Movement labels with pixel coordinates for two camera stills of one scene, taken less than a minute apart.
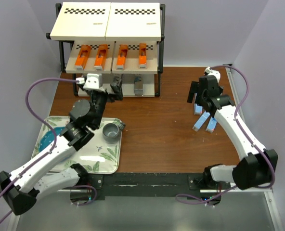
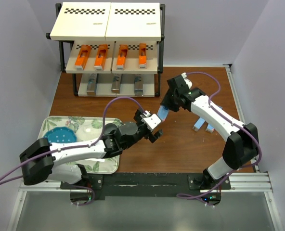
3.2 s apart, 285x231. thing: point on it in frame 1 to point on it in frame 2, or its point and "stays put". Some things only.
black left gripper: [117, 90] to [151, 137]
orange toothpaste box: [142, 56] stays put
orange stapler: [83, 56] stays put
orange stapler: [101, 57] stays put
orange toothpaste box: [122, 57] stays put
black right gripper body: [200, 98] to [170, 101]
